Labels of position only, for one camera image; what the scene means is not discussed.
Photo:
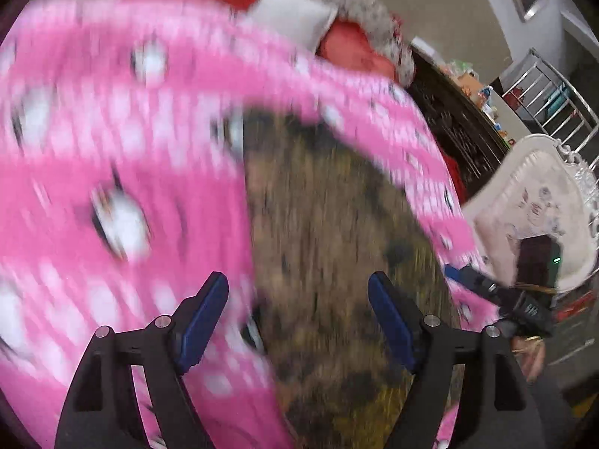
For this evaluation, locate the pink penguin print blanket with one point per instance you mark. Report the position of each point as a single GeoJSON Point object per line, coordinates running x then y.
{"type": "Point", "coordinates": [117, 149]}

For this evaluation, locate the silver metal rack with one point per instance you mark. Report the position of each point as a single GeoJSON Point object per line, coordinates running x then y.
{"type": "Point", "coordinates": [557, 98]}

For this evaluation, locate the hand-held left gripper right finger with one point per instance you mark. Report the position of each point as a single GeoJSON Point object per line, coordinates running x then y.
{"type": "Point", "coordinates": [393, 327]}

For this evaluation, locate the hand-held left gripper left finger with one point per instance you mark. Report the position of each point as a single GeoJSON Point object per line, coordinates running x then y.
{"type": "Point", "coordinates": [201, 327]}

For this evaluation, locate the red cloth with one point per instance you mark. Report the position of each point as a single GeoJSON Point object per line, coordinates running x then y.
{"type": "Point", "coordinates": [456, 177]}

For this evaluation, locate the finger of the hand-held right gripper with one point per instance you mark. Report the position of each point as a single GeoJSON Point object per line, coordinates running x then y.
{"type": "Point", "coordinates": [468, 280]}

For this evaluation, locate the person's right hand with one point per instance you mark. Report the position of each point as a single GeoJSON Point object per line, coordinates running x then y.
{"type": "Point", "coordinates": [531, 358]}

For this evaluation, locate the brown floral patterned shirt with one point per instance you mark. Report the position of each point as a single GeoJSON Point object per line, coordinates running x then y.
{"type": "Point", "coordinates": [327, 243]}

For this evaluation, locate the grey floral pillow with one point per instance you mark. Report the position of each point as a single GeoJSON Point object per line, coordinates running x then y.
{"type": "Point", "coordinates": [369, 14]}

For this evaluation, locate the white ornate chair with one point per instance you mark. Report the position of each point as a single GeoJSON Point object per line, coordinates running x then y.
{"type": "Point", "coordinates": [538, 182]}

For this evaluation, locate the dark carved wooden nightstand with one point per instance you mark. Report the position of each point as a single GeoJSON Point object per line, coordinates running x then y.
{"type": "Point", "coordinates": [458, 121]}

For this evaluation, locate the white pillow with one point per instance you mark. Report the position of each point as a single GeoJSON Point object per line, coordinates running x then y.
{"type": "Point", "coordinates": [295, 16]}

